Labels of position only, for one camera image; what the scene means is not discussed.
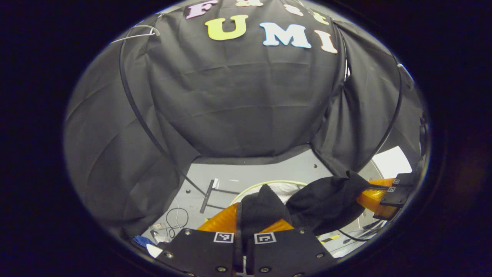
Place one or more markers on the blue cloth scrap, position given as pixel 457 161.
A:
pixel 143 241

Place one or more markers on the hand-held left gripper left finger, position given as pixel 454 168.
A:
pixel 203 254

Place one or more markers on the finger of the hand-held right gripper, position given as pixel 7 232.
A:
pixel 396 198
pixel 407 180

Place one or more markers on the black backdrop cloth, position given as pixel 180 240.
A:
pixel 238 104

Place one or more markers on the black clothes rack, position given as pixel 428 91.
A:
pixel 132 104

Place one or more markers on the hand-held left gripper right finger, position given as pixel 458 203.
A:
pixel 288 254

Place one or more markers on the white paper scrap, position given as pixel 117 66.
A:
pixel 154 251

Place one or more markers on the black knit jacket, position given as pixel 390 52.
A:
pixel 326 204

